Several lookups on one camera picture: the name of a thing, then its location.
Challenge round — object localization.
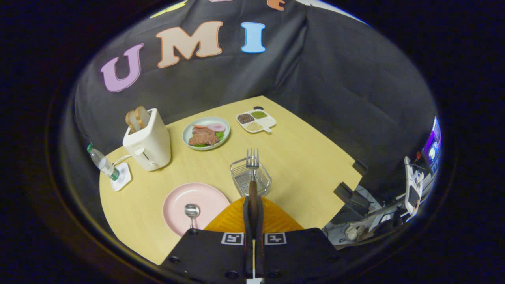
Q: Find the pale green plate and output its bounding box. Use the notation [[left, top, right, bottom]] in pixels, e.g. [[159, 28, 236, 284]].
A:
[[182, 116, 231, 151]]

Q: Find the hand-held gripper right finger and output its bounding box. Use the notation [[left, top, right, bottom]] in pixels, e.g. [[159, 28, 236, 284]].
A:
[[254, 196, 344, 284]]

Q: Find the wooden handled metal spoon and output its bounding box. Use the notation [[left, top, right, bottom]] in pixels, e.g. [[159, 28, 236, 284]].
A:
[[184, 203, 200, 230]]

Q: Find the wooden handled metal fork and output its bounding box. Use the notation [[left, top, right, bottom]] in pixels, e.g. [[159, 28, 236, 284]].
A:
[[245, 148, 260, 233]]

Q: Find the computer monitor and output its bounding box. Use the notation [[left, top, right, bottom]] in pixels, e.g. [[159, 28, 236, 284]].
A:
[[422, 116, 442, 166]]

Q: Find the white desk stand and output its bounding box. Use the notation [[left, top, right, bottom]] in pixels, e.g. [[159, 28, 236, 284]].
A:
[[404, 156, 423, 215]]

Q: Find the white square coaster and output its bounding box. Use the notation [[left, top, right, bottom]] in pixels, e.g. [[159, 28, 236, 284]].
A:
[[110, 162, 132, 192]]

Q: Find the metal wire cutlery basket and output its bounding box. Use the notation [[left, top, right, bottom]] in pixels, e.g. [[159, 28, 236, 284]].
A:
[[230, 157, 272, 198]]

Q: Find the white toaster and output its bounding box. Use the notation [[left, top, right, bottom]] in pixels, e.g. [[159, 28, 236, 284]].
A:
[[122, 108, 172, 172]]

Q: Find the white divided seasoning dish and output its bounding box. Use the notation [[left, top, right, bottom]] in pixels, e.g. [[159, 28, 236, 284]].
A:
[[236, 110, 277, 134]]

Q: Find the brown steak piece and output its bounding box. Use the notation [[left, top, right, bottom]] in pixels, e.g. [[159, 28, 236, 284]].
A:
[[188, 126, 220, 146]]

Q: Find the black backdrop cloth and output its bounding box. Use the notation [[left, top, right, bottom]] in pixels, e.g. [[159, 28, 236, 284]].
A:
[[59, 0, 438, 190]]

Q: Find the clear plastic water bottle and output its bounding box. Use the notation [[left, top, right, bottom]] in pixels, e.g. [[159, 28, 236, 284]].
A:
[[86, 144, 120, 181]]

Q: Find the pink plate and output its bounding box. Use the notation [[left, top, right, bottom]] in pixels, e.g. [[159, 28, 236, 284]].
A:
[[163, 182, 231, 237]]

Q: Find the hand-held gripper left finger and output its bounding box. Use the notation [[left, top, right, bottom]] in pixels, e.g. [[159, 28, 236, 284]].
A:
[[158, 196, 255, 284]]

